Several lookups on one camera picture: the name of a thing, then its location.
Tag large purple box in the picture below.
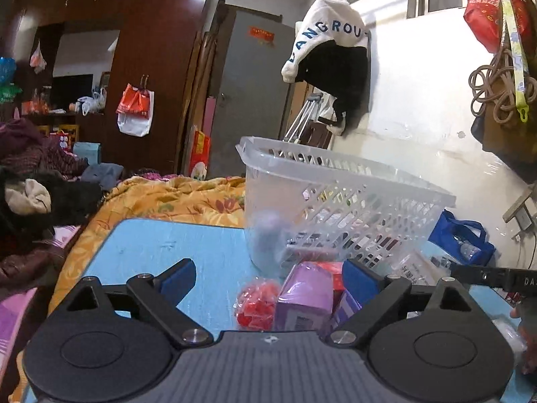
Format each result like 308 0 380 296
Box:
274 260 345 333

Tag person's right hand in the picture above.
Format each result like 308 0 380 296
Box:
509 302 537 375

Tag white printed packet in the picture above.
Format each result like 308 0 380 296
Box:
389 250 446 287

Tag grey door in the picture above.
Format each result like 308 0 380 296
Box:
208 3 299 178

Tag red and white plastic bag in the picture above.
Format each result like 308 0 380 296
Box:
116 83 155 137

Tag white lettered hoodie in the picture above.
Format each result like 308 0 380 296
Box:
281 0 370 85

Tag beige coiled rope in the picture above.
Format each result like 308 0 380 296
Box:
469 48 537 123

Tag red gift bag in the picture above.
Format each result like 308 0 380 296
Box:
188 130 211 179

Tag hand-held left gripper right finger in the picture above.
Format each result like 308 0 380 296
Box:
327 258 493 347

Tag white plastic lattice basket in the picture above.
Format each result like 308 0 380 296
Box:
236 136 456 278

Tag yellow printed strap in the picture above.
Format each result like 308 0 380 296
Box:
490 0 532 122

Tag pink hanging bag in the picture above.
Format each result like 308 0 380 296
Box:
29 42 48 75

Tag light blue box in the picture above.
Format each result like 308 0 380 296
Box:
73 142 102 164

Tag brown wooden wardrobe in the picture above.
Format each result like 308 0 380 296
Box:
0 0 215 177

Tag metal crutches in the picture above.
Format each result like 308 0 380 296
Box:
283 91 325 144

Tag brown hanging bag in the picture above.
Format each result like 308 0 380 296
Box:
470 79 537 184

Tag clear bag of red candies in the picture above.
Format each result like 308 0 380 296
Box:
236 279 283 330

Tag small purple box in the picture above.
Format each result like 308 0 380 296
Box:
331 289 362 330

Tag clear plastic wrapper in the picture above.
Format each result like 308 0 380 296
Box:
490 317 528 358

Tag black hanging garment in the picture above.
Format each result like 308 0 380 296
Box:
295 44 371 136

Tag red hanging plastic bag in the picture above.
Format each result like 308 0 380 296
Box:
463 0 534 54

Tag red printed box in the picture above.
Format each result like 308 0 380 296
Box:
49 131 73 152

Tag blue-grey cloth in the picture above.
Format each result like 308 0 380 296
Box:
81 162 125 190

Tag beige cloth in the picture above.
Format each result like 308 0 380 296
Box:
4 178 53 216

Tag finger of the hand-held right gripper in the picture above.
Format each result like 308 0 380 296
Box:
451 264 537 293

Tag pile of dark clothes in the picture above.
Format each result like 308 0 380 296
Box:
0 118 105 299

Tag orange floral blanket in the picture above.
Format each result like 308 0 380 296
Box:
47 175 247 316

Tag blue tote bag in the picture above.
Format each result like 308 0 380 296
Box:
427 209 496 268

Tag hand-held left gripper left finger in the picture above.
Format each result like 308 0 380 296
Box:
48 258 214 349

